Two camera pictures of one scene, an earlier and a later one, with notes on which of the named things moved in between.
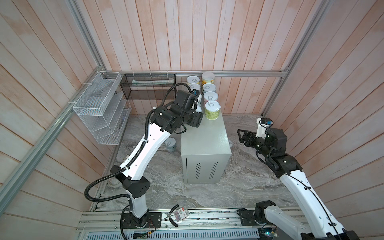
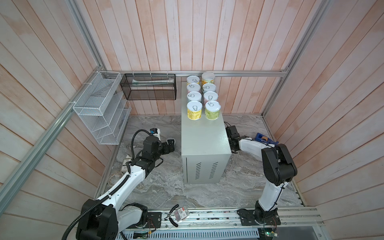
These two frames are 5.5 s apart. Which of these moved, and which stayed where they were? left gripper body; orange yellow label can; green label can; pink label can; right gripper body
Moved: left gripper body; right gripper body
Stayed: green label can; pink label can; orange yellow label can
